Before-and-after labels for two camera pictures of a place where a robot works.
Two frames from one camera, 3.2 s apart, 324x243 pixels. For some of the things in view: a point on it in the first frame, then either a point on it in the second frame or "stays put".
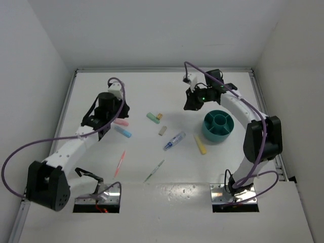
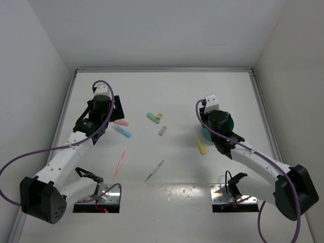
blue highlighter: [122, 131] stays put
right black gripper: [192, 103] → [203, 115]
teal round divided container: [217, 125] stays put
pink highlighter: [121, 122] stays put
